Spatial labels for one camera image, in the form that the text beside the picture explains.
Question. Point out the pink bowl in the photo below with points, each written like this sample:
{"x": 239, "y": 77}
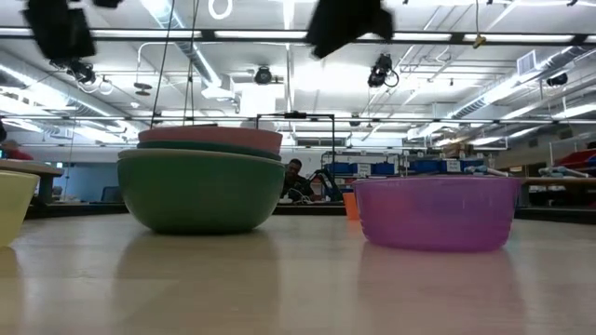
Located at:
{"x": 209, "y": 136}

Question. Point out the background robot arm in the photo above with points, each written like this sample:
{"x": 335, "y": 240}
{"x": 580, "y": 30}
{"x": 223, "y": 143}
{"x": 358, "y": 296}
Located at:
{"x": 326, "y": 183}

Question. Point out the person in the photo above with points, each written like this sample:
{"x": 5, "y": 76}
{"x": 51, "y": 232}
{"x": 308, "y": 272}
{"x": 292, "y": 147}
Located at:
{"x": 14, "y": 151}
{"x": 294, "y": 179}

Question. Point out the yellow hanging connector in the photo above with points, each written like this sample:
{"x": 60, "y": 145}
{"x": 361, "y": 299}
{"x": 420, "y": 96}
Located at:
{"x": 478, "y": 41}

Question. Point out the wooden background table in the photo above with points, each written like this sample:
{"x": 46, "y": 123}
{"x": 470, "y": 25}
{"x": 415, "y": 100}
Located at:
{"x": 32, "y": 170}

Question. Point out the blue storage bin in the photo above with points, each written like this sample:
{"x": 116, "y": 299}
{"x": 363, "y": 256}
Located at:
{"x": 358, "y": 168}
{"x": 437, "y": 165}

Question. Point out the yellow bowl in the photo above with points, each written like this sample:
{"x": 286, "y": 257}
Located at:
{"x": 14, "y": 205}

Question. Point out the orange cup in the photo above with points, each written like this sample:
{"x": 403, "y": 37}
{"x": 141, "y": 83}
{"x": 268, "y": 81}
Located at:
{"x": 351, "y": 205}

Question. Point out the ceiling air vent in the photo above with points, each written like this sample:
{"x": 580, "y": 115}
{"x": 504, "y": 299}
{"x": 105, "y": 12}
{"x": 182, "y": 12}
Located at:
{"x": 526, "y": 62}

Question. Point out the purple translucent bowl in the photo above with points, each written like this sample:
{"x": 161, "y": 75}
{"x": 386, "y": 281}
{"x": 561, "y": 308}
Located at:
{"x": 437, "y": 214}

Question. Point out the light green bowl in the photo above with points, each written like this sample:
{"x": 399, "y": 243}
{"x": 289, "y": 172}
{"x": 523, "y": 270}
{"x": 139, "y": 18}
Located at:
{"x": 200, "y": 195}

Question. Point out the black ceiling camera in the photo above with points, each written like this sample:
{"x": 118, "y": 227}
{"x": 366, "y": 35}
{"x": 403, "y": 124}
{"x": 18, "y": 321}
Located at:
{"x": 263, "y": 75}
{"x": 80, "y": 72}
{"x": 381, "y": 70}

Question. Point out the overhead frame rail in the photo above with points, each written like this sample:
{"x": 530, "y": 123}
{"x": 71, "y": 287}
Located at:
{"x": 261, "y": 34}

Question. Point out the black metal frame stand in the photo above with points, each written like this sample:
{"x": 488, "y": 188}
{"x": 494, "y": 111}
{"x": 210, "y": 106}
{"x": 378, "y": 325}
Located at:
{"x": 333, "y": 139}

